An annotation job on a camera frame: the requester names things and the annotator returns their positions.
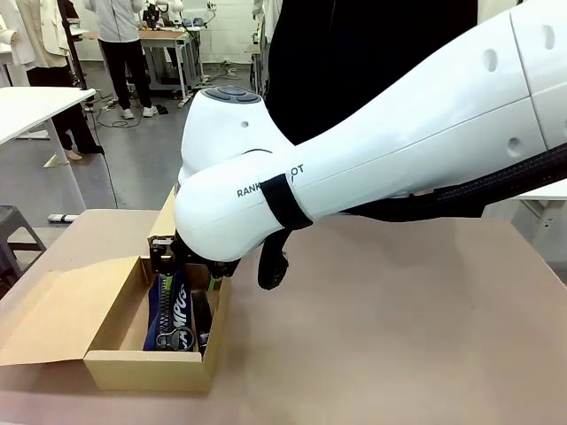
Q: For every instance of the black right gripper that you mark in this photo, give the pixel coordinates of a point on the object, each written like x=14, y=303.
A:
x=166, y=254

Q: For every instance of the navy blue pencil case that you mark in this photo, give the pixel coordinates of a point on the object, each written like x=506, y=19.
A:
x=179, y=310

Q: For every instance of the small cardboard box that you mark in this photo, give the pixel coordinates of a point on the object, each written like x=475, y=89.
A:
x=161, y=221

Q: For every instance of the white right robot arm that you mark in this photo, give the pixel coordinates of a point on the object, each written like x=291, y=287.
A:
x=398, y=133

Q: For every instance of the large open cardboard box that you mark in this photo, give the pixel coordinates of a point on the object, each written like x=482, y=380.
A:
x=53, y=310

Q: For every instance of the white tube on floor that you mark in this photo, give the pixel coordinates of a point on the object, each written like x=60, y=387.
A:
x=62, y=218

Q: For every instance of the grey metal stool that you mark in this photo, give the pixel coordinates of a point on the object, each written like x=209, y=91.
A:
x=13, y=221

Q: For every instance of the background workbench with equipment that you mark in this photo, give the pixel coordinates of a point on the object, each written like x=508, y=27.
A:
x=170, y=48

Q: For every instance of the white table slanted leg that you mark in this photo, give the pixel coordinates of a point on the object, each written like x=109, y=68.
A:
x=26, y=106

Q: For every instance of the bystander in white jacket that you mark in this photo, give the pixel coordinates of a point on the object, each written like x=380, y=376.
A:
x=119, y=44

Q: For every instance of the black tripod pole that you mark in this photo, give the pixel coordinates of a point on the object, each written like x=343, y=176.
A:
x=73, y=44

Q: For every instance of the bystander in cream coat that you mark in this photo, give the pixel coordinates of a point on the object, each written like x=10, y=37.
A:
x=48, y=44

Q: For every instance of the person in black hoodie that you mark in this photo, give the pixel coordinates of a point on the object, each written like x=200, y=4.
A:
x=354, y=53

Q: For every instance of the bystander in white coat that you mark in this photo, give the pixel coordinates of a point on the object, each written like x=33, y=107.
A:
x=11, y=40

